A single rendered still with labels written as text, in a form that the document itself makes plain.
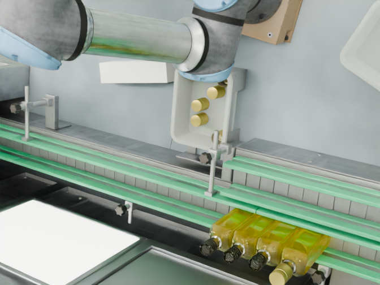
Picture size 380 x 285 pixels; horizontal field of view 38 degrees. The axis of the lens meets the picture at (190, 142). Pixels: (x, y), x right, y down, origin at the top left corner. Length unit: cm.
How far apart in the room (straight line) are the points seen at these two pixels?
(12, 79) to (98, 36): 96
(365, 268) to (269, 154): 35
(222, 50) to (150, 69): 44
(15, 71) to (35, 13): 102
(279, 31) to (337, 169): 35
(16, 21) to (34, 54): 6
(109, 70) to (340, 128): 69
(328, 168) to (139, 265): 51
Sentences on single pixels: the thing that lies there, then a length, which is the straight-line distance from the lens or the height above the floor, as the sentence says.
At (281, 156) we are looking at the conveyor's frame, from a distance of 137.
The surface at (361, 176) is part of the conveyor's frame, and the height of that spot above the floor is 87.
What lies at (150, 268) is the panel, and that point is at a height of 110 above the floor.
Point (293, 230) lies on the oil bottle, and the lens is 128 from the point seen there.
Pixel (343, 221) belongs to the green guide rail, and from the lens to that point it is 129.
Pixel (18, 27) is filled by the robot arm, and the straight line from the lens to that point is 93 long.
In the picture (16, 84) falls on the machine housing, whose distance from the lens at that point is 195.
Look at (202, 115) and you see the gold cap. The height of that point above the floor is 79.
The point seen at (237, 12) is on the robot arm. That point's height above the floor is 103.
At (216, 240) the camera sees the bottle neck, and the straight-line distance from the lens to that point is 123.
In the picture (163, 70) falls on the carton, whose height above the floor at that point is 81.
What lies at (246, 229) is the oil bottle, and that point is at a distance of 125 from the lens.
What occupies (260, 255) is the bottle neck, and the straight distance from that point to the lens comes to 117.
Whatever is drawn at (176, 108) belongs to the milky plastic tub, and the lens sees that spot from 152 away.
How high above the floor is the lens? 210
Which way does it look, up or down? 57 degrees down
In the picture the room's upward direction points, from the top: 112 degrees counter-clockwise
